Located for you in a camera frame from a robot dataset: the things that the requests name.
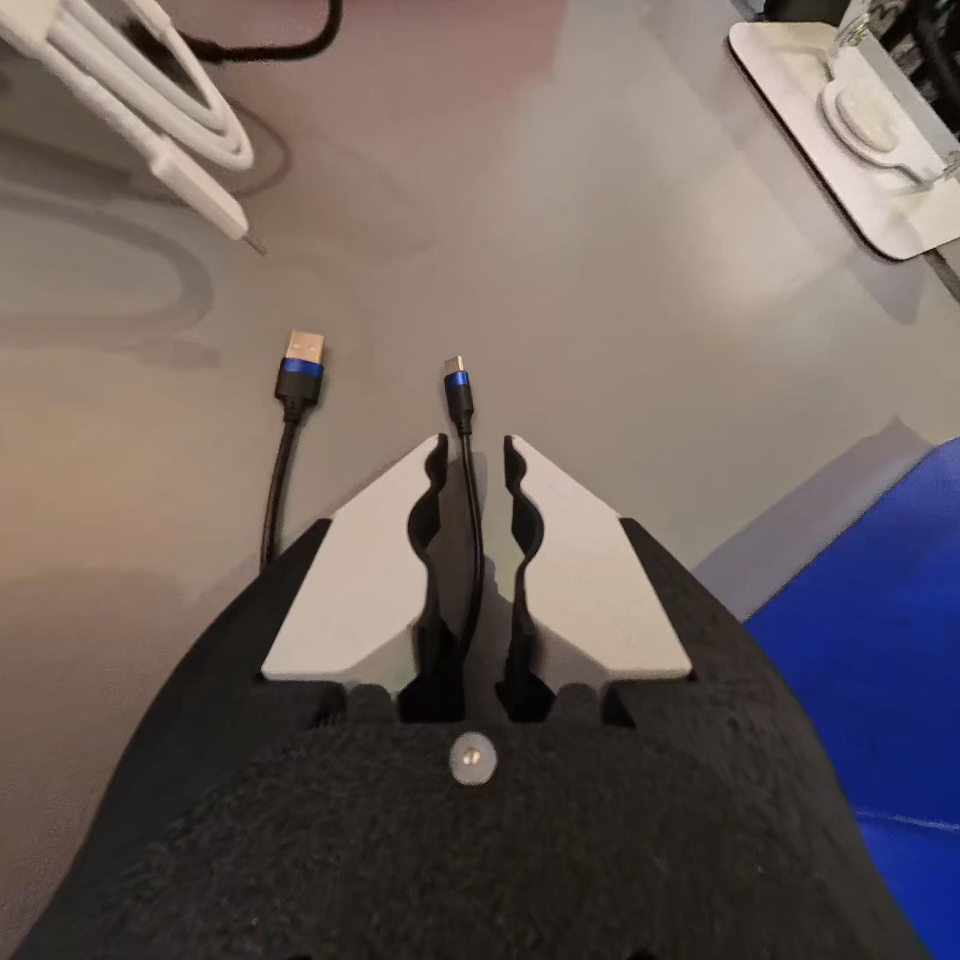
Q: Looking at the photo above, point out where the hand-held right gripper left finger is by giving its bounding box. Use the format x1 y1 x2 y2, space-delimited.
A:
259 432 450 699

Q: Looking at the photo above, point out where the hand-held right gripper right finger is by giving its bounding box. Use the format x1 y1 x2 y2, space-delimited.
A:
502 433 694 695

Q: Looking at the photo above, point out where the blue plastic bin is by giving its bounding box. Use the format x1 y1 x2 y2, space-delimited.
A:
742 437 960 960

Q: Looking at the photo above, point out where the black cable with blue plugs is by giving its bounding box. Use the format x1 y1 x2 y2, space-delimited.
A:
258 327 487 676

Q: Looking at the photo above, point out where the white cable bundle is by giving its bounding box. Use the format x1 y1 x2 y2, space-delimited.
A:
0 0 269 258

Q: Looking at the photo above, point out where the wooden board stand white base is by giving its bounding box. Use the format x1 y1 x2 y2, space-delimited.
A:
729 0 960 262

